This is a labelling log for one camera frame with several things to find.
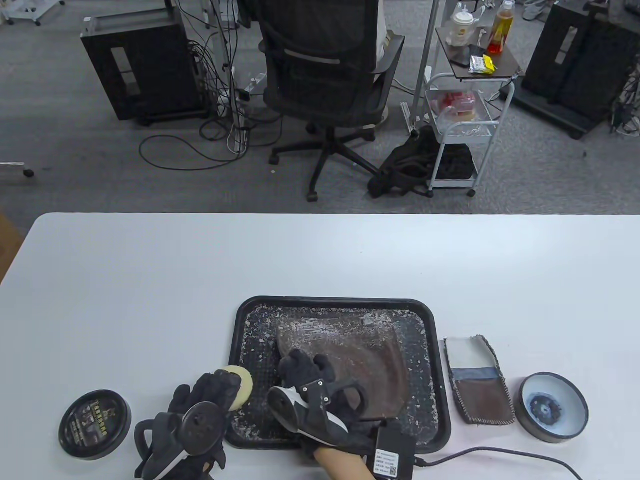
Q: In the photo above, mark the black battery box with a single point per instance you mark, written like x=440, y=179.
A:
x=392, y=450

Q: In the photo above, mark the orange drink bottle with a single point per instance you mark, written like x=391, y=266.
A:
x=501, y=30

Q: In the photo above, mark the white rolling cart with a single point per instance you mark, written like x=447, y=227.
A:
x=505, y=62

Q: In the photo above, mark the black backpack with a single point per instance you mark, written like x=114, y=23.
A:
x=405, y=160

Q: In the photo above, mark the black office chair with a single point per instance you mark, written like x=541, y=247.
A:
x=325, y=75

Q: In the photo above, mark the brown leather bag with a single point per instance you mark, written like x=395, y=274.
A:
x=370, y=360

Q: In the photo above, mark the black equipment cabinet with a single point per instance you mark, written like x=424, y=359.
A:
x=575, y=60

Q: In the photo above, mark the white lidded cup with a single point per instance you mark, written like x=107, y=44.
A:
x=462, y=27

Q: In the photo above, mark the black leather care cream tin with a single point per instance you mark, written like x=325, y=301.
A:
x=552, y=407

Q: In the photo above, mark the white wheeled frame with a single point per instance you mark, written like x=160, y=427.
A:
x=24, y=19

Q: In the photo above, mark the person's left hand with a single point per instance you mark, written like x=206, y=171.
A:
x=215, y=390

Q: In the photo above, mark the yellow round sponge pad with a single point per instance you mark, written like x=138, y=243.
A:
x=242, y=387

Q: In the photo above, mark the black and white controller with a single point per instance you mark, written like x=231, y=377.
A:
x=202, y=427
x=310, y=415

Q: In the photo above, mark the black plastic tray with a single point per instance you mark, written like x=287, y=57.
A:
x=425, y=320

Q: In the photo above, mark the black hanging bag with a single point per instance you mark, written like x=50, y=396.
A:
x=247, y=12

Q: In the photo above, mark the silver metal pole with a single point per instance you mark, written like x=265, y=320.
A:
x=426, y=50

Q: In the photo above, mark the black fabric bag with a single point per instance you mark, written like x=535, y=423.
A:
x=455, y=162

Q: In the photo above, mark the person's right forearm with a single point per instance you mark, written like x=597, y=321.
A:
x=345, y=465

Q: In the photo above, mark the white metal post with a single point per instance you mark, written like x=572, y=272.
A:
x=220, y=50

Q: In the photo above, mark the black printed tin lid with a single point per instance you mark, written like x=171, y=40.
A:
x=95, y=425

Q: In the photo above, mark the person's right hand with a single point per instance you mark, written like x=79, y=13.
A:
x=305, y=367

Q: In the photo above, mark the white stand leg with caster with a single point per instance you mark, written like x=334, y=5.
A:
x=12, y=167

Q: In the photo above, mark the black computer tower cabinet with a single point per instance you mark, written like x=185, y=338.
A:
x=150, y=65

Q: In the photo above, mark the yellow black packet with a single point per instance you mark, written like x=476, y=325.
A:
x=481, y=64

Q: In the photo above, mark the red snack package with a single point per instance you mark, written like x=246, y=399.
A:
x=452, y=102

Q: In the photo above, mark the white power strip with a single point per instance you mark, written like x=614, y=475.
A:
x=255, y=82

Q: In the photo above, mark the white wiping cloth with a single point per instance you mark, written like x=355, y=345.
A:
x=467, y=355

